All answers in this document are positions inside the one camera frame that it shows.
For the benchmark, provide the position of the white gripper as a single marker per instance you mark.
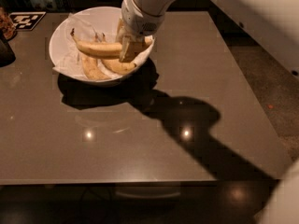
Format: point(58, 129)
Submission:
point(139, 19)

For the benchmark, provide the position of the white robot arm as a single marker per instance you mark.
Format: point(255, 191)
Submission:
point(274, 24)

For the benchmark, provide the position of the yellow banana lower right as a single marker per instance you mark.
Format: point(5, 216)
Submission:
point(118, 67)

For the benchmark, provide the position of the white bowl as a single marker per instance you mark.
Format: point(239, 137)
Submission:
point(93, 19)

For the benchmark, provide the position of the yellow banana lower left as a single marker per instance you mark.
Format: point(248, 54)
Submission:
point(90, 68)

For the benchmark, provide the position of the white paper liner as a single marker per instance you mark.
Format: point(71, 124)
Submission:
point(67, 56)

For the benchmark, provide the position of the black white fiducial marker card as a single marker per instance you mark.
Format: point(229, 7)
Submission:
point(26, 21)

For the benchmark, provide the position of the brown patterned object far left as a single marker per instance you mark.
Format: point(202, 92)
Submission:
point(6, 25)

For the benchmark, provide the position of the dark object at left edge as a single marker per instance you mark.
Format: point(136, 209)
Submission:
point(7, 55)

